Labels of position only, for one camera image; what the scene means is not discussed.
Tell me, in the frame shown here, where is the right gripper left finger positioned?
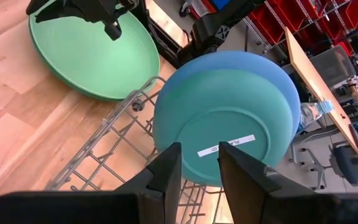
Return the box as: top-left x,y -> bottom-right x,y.
0,142 -> 183,224

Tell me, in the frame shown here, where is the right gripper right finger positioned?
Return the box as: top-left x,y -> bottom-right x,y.
218,142 -> 358,224

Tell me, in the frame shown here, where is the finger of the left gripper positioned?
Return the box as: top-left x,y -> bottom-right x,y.
25,0 -> 51,16
35,2 -> 83,23

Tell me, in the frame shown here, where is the light green plate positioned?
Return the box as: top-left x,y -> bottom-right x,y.
29,0 -> 160,101

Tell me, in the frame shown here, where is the teal plate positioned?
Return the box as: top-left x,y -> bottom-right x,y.
152,68 -> 294,187

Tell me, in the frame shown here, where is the blue plate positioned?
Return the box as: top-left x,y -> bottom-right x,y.
163,50 -> 301,138

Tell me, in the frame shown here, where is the grey chair base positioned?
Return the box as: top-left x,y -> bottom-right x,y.
290,146 -> 328,190

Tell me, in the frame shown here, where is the clear bottle with blue label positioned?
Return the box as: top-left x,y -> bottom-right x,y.
296,100 -> 335,133

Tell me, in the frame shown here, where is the dark office chair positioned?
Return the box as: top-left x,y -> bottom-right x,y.
328,141 -> 358,187

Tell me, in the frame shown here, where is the wooden desk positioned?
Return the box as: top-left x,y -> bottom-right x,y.
284,27 -> 358,164

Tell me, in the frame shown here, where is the grey plastic crate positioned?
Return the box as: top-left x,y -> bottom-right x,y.
309,45 -> 357,88

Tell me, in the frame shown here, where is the red storage bin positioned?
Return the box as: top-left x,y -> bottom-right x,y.
249,4 -> 287,44
270,0 -> 313,32
337,0 -> 358,30

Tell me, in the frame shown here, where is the black table frame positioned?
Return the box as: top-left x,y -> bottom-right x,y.
144,0 -> 192,70

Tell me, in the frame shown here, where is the grey wire dish rack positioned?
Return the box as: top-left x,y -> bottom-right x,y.
45,76 -> 229,224

